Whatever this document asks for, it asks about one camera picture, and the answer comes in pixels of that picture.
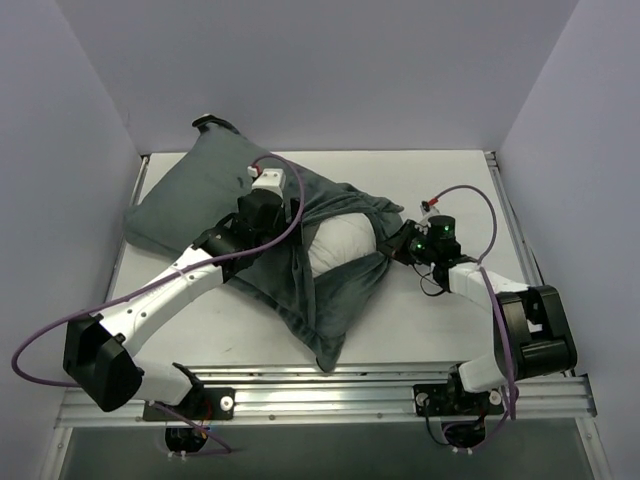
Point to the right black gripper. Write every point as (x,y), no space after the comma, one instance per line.
(401,241)

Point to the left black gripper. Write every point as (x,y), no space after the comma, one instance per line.
(291,212)

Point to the zebra and grey pillowcase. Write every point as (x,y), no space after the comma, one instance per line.
(205,185)

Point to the white pillow insert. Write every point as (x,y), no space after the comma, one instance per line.
(337,241)

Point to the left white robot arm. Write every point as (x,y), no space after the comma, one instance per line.
(101,348)

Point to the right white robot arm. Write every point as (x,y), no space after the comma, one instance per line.
(531,334)

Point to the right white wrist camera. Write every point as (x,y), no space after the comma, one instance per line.
(429,209)

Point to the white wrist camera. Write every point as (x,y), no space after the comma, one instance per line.
(268,179)
(429,209)

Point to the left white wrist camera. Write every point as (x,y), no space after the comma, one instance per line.
(268,179)

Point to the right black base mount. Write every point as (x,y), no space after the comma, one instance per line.
(441,400)

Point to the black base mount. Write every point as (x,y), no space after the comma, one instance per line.
(199,403)
(441,400)

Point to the aluminium front rail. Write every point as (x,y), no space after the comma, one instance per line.
(372,393)

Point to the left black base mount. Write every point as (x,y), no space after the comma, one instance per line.
(199,403)

